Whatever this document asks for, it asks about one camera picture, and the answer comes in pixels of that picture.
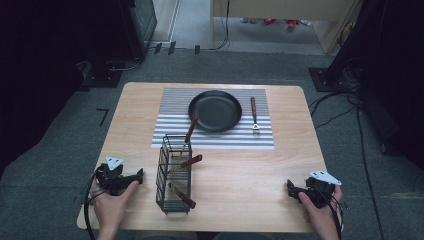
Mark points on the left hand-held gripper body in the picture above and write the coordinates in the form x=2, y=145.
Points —
x=111, y=180

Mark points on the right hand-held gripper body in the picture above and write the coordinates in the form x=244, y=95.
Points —
x=321, y=191

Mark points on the person's right hand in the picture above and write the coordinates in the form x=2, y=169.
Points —
x=320, y=218

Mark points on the person's left hand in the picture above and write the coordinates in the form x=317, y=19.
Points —
x=111, y=208

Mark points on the striped grey place mat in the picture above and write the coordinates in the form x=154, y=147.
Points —
x=263, y=140

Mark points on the black floor tape corner mark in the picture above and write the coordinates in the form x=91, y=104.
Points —
x=104, y=116

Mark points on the person's legs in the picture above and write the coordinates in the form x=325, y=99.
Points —
x=206, y=236

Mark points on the black frying pan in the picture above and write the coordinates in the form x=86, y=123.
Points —
x=216, y=111

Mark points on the black stand base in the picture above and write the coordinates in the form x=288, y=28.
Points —
x=103, y=75

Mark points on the black curtain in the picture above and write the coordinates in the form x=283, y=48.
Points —
x=393, y=66

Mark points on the dark cabinet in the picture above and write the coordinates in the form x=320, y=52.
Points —
x=141, y=23

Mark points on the red shoes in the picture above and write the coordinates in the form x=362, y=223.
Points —
x=292, y=24

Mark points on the black stand base plate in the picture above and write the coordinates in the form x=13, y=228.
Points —
x=321, y=80

